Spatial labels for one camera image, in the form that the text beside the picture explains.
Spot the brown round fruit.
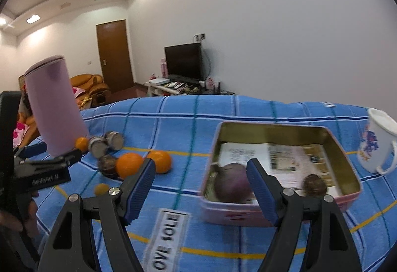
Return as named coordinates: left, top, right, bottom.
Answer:
left=302, top=174, right=327, bottom=196

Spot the printed paper sheet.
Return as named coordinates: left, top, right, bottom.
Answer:
left=219, top=142, right=332, bottom=189

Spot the white floral mug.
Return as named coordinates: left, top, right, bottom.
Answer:
left=357, top=108, right=397, bottom=175

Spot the black television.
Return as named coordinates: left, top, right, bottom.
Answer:
left=164, top=42, right=204, bottom=81

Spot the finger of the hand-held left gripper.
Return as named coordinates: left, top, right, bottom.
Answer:
left=14, top=142, right=48, bottom=161
left=19, top=149, right=82, bottom=174

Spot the small mandarin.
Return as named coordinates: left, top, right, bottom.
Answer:
left=75, top=137, right=90, bottom=152

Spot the orange leather sofa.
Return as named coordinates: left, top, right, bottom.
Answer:
left=19, top=74, right=110, bottom=111

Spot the purple round fruit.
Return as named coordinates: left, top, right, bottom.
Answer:
left=213, top=163, right=255, bottom=204

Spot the blue plaid blanket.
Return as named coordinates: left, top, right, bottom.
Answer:
left=12, top=94, right=397, bottom=272

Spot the pink floral cushion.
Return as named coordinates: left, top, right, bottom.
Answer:
left=12, top=121, right=28, bottom=148

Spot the person's left hand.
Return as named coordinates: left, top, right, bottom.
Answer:
left=0, top=191, right=40, bottom=238

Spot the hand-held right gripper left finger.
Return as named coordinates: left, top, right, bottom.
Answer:
left=37, top=158, right=156, bottom=272

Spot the white blanket label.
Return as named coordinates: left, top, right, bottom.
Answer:
left=146, top=208, right=190, bottom=272

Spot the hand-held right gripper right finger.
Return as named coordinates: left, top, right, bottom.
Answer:
left=246, top=158, right=363, bottom=272

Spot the pink cylindrical tumbler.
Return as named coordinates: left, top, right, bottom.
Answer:
left=24, top=55, right=89, bottom=157

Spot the large orange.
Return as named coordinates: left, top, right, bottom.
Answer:
left=116, top=152, right=145, bottom=180

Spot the low television stand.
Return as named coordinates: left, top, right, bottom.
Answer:
left=145, top=75, right=235, bottom=97

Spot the small yellow longan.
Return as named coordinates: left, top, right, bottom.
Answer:
left=94, top=183, right=110, bottom=197

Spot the brown wooden door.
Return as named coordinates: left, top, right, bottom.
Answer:
left=96, top=19, right=135, bottom=94

